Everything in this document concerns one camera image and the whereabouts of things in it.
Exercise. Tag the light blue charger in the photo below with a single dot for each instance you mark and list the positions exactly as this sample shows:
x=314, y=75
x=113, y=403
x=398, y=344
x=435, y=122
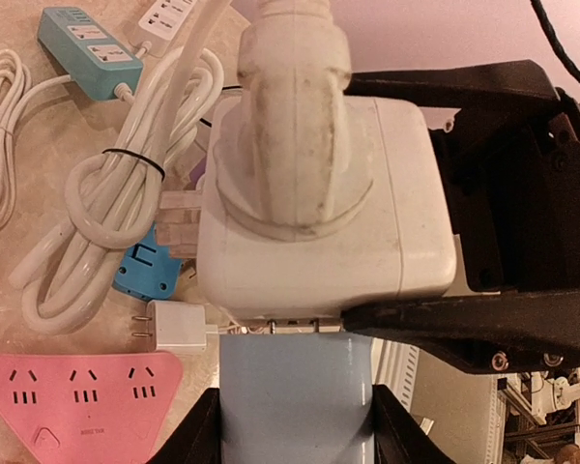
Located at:
x=296, y=398

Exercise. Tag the white usb charger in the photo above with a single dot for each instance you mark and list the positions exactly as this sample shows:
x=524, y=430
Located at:
x=178, y=328

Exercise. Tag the white power strip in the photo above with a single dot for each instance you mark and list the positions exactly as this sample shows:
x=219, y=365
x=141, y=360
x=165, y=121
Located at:
x=160, y=25

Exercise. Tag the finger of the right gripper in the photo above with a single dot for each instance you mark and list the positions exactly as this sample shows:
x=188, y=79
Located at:
x=511, y=332
x=512, y=82

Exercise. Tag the purple power strip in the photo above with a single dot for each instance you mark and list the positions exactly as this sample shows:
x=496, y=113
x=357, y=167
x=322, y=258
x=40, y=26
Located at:
x=197, y=171

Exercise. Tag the teal power strip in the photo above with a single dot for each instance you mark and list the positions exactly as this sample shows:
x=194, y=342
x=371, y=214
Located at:
x=94, y=59

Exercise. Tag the white cartoon charger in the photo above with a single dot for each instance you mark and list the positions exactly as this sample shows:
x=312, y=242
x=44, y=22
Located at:
x=380, y=230

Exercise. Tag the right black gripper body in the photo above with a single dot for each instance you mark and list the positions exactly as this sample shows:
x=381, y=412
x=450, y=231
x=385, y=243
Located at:
x=513, y=195

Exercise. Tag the pink triangular power socket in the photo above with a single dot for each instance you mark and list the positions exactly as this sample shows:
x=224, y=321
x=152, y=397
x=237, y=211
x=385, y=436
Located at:
x=88, y=409

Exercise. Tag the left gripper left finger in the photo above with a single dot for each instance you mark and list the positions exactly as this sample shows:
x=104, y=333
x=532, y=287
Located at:
x=197, y=438

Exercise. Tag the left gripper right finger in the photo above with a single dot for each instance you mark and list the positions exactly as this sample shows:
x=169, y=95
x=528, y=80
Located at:
x=398, y=438

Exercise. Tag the blue square plug adapter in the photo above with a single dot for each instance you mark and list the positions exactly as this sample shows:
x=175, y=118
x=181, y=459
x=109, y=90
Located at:
x=147, y=271

